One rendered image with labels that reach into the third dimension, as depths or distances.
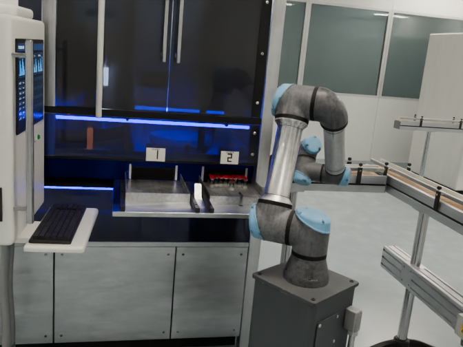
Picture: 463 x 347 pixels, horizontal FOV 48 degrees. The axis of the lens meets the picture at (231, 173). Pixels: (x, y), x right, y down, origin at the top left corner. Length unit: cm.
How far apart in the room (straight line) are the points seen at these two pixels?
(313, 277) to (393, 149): 646
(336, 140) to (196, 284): 110
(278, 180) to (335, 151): 29
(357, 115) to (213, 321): 545
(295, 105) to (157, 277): 119
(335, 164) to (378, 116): 592
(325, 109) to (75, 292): 147
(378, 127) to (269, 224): 629
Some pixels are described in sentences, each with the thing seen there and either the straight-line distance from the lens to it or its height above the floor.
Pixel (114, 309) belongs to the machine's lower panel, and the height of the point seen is 26.
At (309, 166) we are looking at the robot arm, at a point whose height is 108.
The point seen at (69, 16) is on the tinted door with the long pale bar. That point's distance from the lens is 230.
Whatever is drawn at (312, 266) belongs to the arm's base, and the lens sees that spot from 168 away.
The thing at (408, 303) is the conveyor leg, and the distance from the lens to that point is 281.
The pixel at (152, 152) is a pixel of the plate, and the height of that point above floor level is 103.
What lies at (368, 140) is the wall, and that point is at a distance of 785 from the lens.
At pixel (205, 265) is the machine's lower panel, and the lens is 254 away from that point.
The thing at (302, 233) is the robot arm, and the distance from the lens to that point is 165.
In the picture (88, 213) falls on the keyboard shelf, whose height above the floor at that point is 80.
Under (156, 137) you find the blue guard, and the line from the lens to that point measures 232.
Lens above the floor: 150
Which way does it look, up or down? 13 degrees down
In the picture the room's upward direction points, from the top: 5 degrees clockwise
